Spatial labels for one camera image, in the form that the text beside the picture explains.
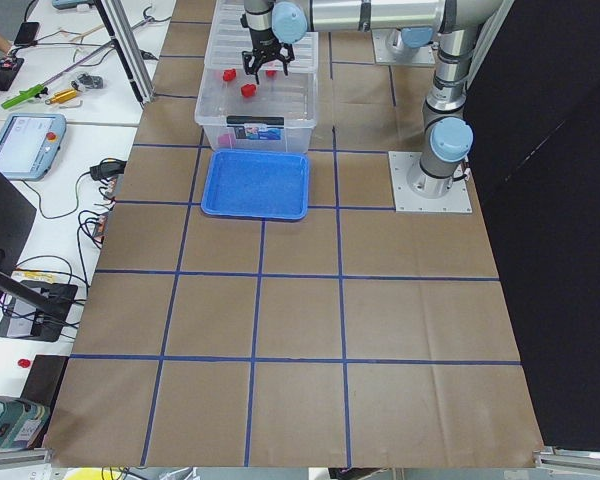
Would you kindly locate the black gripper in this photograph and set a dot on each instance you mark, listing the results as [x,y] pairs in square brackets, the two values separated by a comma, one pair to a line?
[261,41]

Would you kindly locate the red block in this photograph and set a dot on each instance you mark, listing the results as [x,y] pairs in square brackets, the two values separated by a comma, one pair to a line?
[229,75]
[248,90]

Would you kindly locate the clear plastic box lid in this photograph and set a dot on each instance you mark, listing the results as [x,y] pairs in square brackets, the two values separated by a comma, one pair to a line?
[228,39]

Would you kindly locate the clear plastic storage box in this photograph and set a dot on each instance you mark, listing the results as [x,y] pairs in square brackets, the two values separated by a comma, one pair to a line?
[279,113]

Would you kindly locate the blue plastic tray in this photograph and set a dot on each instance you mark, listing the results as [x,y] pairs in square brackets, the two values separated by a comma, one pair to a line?
[257,184]

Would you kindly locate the black power adapter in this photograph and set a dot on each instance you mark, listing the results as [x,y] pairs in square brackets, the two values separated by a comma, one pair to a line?
[107,168]

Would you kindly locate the yellow cylinder tool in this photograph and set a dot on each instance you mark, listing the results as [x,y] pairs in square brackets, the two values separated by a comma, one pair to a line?
[63,96]

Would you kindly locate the black smartphone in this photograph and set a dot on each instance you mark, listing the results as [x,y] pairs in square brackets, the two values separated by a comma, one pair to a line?
[26,34]

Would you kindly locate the teach pendant tablet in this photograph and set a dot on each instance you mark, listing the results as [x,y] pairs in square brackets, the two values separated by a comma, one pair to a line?
[29,143]

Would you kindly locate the black monitor stand base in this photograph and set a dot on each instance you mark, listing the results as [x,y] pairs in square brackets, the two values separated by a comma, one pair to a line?
[24,321]

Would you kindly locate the black box latch handle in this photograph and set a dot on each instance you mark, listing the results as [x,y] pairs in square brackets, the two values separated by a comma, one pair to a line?
[247,119]

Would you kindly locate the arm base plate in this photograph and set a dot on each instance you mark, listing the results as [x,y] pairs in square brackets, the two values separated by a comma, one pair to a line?
[416,192]
[389,49]

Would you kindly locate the aluminium frame post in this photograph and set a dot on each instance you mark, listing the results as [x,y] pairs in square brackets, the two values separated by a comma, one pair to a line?
[116,23]

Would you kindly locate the green handled tool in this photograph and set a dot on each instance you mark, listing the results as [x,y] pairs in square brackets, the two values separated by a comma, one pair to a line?
[23,95]

